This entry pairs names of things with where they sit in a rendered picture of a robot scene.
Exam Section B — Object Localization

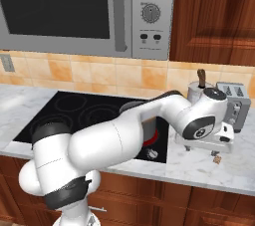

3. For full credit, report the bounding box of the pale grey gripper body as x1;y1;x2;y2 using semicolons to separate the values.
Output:
174;134;235;154

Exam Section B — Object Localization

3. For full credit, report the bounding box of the silver microwave door handle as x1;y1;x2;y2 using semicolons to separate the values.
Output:
111;0;128;53

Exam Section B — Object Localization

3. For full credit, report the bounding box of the silver toaster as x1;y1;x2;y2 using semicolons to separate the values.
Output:
215;82;252;134

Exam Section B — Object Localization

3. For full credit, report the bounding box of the brown wooden wall cupboard door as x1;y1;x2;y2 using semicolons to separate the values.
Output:
168;0;255;68

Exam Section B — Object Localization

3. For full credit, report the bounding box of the silver drawer handle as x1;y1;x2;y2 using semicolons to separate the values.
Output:
87;205;108;213

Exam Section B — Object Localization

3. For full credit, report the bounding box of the grey wall socket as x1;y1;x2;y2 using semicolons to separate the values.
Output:
0;53;16;74

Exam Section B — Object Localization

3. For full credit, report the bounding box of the silver microwave oven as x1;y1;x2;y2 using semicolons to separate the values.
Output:
0;0;176;62

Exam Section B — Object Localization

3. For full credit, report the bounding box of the black glass microwave door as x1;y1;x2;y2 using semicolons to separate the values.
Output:
0;0;133;59

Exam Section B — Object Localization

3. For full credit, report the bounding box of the brown wooden base cupboard door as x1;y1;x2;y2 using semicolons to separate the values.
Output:
0;155;37;226

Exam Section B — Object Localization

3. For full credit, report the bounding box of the brown wooden drawer front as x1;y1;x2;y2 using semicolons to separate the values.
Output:
87;170;164;204
187;185;255;219

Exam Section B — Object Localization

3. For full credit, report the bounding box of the black glass hob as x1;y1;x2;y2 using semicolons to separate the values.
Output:
12;90;170;164

